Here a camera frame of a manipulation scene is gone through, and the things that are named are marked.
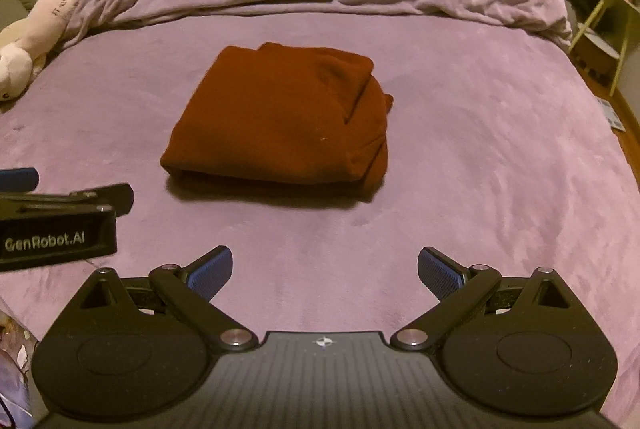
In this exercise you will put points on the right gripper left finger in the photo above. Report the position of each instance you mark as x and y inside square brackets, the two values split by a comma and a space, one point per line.
[208, 274]

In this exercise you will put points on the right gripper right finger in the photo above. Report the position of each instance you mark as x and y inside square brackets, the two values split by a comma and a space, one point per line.
[441, 275]

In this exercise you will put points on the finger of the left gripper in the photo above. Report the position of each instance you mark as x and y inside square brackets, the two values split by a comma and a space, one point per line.
[18, 180]

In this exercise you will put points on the rust brown knit sweater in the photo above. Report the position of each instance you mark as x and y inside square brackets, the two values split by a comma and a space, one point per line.
[279, 114]

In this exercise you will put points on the white plush toy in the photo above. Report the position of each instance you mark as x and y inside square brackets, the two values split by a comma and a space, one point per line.
[22, 58]

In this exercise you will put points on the lilac bed sheet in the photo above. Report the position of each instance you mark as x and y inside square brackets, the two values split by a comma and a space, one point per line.
[499, 154]

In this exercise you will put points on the small side table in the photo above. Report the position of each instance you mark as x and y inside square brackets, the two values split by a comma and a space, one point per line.
[602, 42]

